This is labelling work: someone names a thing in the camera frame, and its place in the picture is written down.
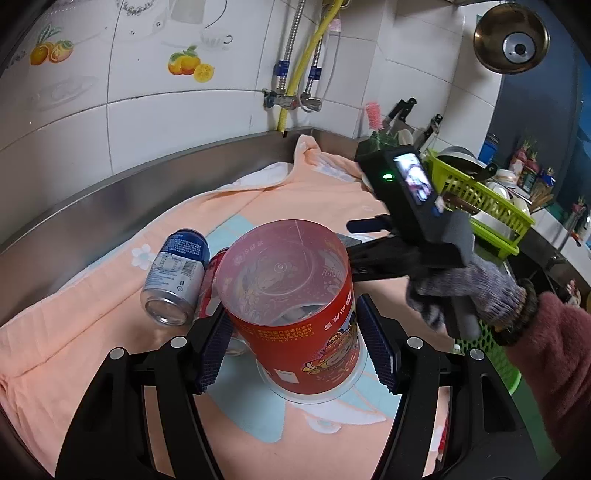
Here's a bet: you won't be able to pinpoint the black knife handles on wall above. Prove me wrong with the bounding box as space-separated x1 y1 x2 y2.
383 97 443 151

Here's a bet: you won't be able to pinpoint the red cartoon paper tub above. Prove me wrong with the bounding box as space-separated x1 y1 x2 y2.
214 219 366 404

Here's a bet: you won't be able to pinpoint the green perforated trash basket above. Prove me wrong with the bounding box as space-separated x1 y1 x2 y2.
454 321 522 395

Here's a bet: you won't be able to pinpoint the pink bottle brush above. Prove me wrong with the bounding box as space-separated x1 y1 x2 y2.
365 102 383 132

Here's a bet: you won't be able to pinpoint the right gloved hand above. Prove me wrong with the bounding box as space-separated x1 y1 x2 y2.
406 254 528 330

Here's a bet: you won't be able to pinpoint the black pan in rack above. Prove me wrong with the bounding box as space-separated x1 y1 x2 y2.
437 146 498 183

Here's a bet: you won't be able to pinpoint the red soda can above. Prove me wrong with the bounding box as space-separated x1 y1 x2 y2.
195 247 250 357

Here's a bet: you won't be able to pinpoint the white ceramic plate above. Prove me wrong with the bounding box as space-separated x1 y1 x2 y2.
362 173 373 192

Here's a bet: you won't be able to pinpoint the cleaver with wooden handle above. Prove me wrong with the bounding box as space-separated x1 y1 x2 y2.
442 192 482 216

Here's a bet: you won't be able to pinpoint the blue white soda can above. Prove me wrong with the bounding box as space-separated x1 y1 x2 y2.
140 229 211 327

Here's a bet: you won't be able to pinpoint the right forearm maroon sleeve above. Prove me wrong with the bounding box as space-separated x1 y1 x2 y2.
492 280 590 457

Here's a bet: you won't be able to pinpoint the blue lidded jar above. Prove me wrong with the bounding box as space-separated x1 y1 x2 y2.
478 133 499 165

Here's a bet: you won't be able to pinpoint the green dish rack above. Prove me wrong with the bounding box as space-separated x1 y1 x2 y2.
425 150 534 260

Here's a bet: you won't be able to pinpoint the peach pink towel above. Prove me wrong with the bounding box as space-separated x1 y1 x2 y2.
1 135 399 479

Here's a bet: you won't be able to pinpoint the right braided metal hose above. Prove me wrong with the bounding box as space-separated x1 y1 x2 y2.
298 36 325 114

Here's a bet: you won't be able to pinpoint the left braided metal hose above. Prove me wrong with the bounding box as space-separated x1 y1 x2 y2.
262 0 308 111

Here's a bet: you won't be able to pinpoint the yellow gas hose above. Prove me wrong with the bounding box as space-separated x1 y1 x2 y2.
276 0 347 134

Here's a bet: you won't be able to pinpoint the braided metal hose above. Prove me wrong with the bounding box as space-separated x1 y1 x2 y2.
262 0 308 111
298 36 325 114

